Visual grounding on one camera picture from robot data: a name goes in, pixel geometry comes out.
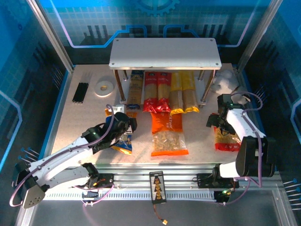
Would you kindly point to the red macaroni bag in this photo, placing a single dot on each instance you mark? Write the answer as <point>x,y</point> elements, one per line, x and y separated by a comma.
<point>227,142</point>

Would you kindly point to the blue orecchiette pasta bag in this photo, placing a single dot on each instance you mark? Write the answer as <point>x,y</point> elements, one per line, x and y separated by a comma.
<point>123,144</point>

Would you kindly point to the orange pasta bag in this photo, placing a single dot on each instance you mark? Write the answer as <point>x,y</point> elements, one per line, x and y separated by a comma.
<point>167,124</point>

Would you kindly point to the blue spaghetti pack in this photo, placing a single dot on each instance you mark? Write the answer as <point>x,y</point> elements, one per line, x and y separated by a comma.
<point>136,89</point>

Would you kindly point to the yellow spaghetti pack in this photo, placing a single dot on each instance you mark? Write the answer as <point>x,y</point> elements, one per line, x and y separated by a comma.
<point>176,94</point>
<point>189,91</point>

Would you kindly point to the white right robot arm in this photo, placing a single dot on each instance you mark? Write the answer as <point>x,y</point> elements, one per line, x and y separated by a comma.
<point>240,122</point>

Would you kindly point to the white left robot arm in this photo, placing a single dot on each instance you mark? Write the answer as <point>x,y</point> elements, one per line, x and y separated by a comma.
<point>61,153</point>

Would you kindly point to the white shelf top board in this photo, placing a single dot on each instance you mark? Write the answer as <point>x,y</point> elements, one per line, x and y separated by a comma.
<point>164,53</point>

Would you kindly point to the white adhesive tape roll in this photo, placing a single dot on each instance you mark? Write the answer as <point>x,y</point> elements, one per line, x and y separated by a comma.
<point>108,88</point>

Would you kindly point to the black aluminium extrusion bar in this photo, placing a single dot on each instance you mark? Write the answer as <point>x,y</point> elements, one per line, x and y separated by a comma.
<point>80,93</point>

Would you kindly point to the black board with orange buttons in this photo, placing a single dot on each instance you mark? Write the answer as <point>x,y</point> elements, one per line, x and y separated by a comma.
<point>158,188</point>

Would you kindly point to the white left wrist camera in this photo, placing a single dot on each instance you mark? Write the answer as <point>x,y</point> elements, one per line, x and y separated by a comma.
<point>118,108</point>

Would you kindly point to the chrome shelf post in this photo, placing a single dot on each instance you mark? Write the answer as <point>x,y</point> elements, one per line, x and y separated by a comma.
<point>120,88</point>
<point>208,86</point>
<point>201,75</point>
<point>125,75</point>

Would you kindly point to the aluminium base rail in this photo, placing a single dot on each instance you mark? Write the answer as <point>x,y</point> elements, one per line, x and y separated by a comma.
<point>131,179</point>

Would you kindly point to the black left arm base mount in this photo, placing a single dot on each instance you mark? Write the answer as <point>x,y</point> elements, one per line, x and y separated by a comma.
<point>105,180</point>

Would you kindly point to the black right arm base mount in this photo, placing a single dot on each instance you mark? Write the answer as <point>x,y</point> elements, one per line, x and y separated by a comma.
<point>204,180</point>

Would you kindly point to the aluminium frame post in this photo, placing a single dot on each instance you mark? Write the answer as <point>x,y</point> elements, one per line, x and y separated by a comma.
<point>54,40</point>
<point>258,30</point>

